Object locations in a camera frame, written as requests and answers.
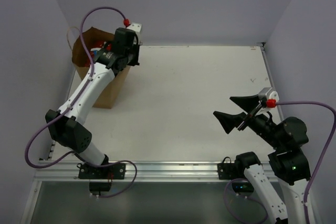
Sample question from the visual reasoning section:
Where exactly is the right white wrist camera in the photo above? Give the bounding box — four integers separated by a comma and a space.
258, 87, 279, 109

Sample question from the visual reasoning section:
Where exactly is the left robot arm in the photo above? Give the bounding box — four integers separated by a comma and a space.
45, 23, 142, 178

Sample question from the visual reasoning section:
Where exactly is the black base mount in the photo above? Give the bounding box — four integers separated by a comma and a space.
77, 163, 126, 197
217, 156, 254, 196

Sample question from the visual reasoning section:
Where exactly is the brown paper bag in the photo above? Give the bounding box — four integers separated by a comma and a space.
72, 27, 131, 109

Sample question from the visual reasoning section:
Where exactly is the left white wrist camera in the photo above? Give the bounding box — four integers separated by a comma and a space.
123, 19, 142, 35

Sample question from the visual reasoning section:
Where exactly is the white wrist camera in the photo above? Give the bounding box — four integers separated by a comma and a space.
258, 87, 279, 109
123, 19, 142, 35

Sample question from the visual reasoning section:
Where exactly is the aluminium front rail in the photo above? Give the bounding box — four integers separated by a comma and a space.
33, 161, 281, 183

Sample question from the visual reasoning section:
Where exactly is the red Doritos chip bag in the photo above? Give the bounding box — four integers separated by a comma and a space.
90, 40, 112, 58

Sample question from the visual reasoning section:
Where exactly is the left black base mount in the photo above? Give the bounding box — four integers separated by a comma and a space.
77, 163, 126, 197

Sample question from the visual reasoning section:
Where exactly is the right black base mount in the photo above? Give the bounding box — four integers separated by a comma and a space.
217, 156, 254, 196

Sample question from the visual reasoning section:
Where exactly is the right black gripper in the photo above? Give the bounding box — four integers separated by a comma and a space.
214, 92, 284, 150

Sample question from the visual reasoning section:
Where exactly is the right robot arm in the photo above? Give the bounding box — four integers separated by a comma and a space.
213, 88, 314, 223

